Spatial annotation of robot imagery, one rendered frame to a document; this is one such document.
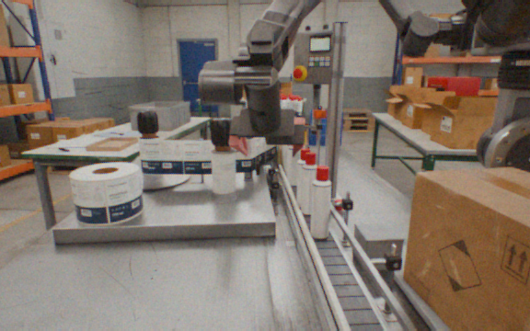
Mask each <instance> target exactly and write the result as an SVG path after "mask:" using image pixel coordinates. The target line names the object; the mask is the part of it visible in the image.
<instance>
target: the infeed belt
mask: <svg viewBox="0 0 530 331"><path fill-rule="evenodd" d="M284 187H285V186H284ZM291 189H292V191H293V194H294V196H295V199H296V200H297V187H291ZM285 190H286V193H287V196H288V198H289V200H290V197H289V195H288V192H287V189H286V188H285ZM290 202H291V200H290ZM291 205H292V207H293V210H294V206H293V204H292V202H291ZM294 214H295V217H296V220H297V222H298V224H299V227H300V229H301V232H302V234H303V237H304V239H305V235H304V232H303V230H302V228H301V225H300V223H299V221H298V218H297V216H296V213H295V210H294ZM303 216H304V218H305V225H306V227H307V229H308V231H309V233H310V223H311V216H305V215H303ZM312 239H313V242H314V244H315V247H316V249H317V252H318V254H319V257H320V259H321V261H322V264H323V266H324V268H325V270H326V272H327V274H328V278H329V280H330V282H331V285H332V287H333V290H334V291H335V293H336V296H337V298H338V300H339V303H340V307H341V309H342V311H343V313H344V314H345V317H346V319H347V321H348V324H349V326H350V329H351V331H385V329H384V328H383V327H382V325H380V322H379V320H378V318H377V317H376V315H375V313H374V310H373V309H372V307H371V305H370V303H369V302H368V300H367V299H366V297H365V295H364V293H363V290H362V289H361V287H360V285H359V283H358V281H357V279H356V278H355V277H354V275H353V274H352V272H351V270H350V268H349V266H348V264H347V262H346V260H345V259H344V257H343V255H342V253H341V250H340V248H339V246H338V244H337V242H336V241H335V239H334V237H333V235H332V233H331V232H330V231H329V234H328V238H327V239H325V240H317V239H314V238H312ZM305 243H306V246H307V249H308V252H309V246H308V244H307V241H306V239H305ZM309 254H310V252H309ZM310 258H311V261H312V264H313V266H314V269H315V271H316V274H317V278H318V280H319V283H320V286H321V289H322V291H323V293H324V296H325V299H326V301H327V304H328V308H329V310H330V312H331V315H332V317H333V320H334V323H335V326H336V327H337V330H338V331H340V329H339V326H338V324H337V321H336V318H335V316H334V313H333V312H332V310H331V307H330V304H329V302H328V297H327V295H326V293H325V290H324V288H323V285H322V282H321V280H320V277H319V275H318V273H317V268H316V266H315V264H314V261H313V259H312V257H311V254H310Z"/></svg>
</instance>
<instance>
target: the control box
mask: <svg viewBox="0 0 530 331"><path fill-rule="evenodd" d="M325 35H331V50H330V51H310V37H311V36H325ZM334 43H335V31H334V30H323V31H310V32H297V35H296V38H295V41H294V69H293V72H294V70H295V69H301V70H302V71H303V76H302V77H301V78H294V76H293V84H312V85H331V83H332V78H333V54H334ZM329 55H331V66H330V67H308V65H309V56H329Z"/></svg>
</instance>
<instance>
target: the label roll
mask: <svg viewBox="0 0 530 331"><path fill-rule="evenodd" d="M70 181H71V187H72V191H73V197H74V203H75V213H76V219H77V220H78V221H79V222H80V223H82V224H85V225H92V226H101V225H110V224H115V223H122V222H125V221H128V220H130V219H131V218H133V217H135V216H137V215H138V214H139V213H141V212H142V211H143V210H144V205H143V197H142V189H141V181H140V173H139V166H138V165H137V164H133V163H124V162H113V163H103V164H96V165H89V166H85V167H82V168H79V169H76V170H75V171H73V172H72V173H71V174H70Z"/></svg>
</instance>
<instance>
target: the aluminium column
mask: <svg viewBox="0 0 530 331"><path fill-rule="evenodd" d="M347 23H348V22H335V23H332V30H334V31H335V39H336V36H347ZM345 52H346V43H334V54H333V72H343V71H344V65H345ZM343 79H344V78H332V83H331V85H329V87H328V121H327V138H326V154H325V166H328V167H329V176H328V179H329V181H330V182H331V189H330V190H331V198H332V199H336V191H337V177H338V163H339V149H340V122H341V108H342V94H343Z"/></svg>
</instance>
